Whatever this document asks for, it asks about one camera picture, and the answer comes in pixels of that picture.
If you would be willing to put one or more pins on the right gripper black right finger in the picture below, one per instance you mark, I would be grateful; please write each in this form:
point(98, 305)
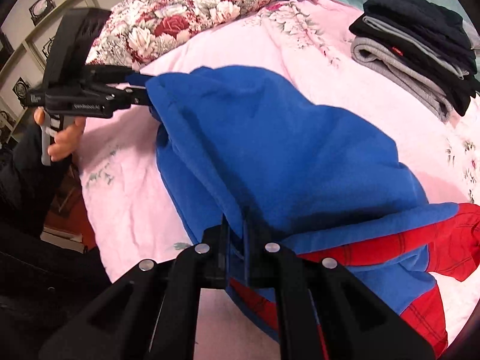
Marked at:
point(319, 309)

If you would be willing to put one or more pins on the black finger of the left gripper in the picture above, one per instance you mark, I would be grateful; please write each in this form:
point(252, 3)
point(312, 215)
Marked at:
point(137, 97)
point(137, 79)

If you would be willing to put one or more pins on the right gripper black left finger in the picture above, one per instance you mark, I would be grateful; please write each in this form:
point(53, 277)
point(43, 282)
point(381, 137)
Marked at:
point(151, 311)

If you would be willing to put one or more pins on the blue and red pants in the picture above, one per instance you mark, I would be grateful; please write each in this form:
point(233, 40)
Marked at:
point(240, 143)

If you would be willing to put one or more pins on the person's dark sleeve forearm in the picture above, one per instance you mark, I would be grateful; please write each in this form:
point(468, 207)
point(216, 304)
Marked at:
point(27, 190)

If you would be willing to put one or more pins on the person's left hand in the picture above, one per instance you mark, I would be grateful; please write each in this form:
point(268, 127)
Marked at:
point(64, 143)

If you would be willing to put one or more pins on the red floral pillow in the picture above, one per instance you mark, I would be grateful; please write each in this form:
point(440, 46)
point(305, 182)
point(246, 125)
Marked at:
point(140, 31)

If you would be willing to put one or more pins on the grey folded garment bottom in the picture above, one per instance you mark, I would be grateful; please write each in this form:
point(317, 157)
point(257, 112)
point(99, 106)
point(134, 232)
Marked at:
point(378, 58)

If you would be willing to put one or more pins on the black grey folded garment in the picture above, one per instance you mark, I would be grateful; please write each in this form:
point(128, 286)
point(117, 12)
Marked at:
point(458, 90)

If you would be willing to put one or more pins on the black folded garment top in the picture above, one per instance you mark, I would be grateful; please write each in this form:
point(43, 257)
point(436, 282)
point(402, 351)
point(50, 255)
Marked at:
point(441, 27)

